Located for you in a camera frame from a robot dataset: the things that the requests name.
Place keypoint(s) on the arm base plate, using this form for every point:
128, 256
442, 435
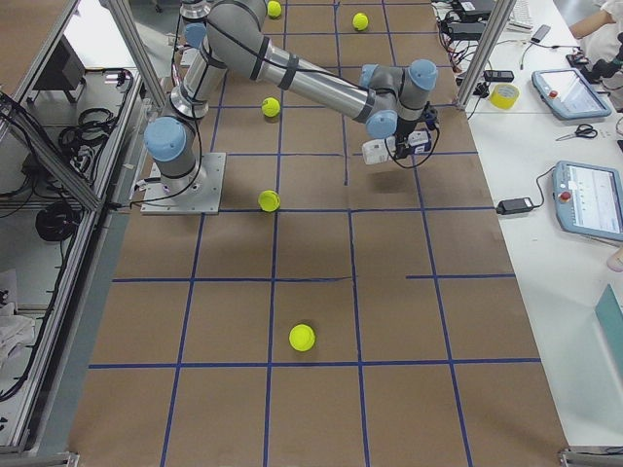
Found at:
193, 194

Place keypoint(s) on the teach pendant far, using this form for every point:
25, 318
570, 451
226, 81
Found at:
568, 94

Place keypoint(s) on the teach pendant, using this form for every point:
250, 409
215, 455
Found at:
568, 94
588, 199

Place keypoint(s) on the tennis ball centre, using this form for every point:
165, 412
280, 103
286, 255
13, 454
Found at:
269, 201

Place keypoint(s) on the tennis ball with lettering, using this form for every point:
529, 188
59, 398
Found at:
360, 21

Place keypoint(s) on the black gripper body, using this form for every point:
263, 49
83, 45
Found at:
403, 135

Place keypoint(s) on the teach pendant near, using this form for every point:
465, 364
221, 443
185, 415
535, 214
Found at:
588, 199

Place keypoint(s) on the black scissors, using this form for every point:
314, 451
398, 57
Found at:
584, 131

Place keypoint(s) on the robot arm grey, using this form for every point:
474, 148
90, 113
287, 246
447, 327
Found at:
390, 101

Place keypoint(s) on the white tennis ball can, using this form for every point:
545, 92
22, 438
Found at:
419, 142

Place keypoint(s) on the tennis ball under gripper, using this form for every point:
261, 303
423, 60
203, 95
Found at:
270, 107
302, 337

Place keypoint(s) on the yellow tape roll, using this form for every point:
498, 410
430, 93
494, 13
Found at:
504, 96

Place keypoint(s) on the black power adapter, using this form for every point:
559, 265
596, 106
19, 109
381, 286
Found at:
512, 206

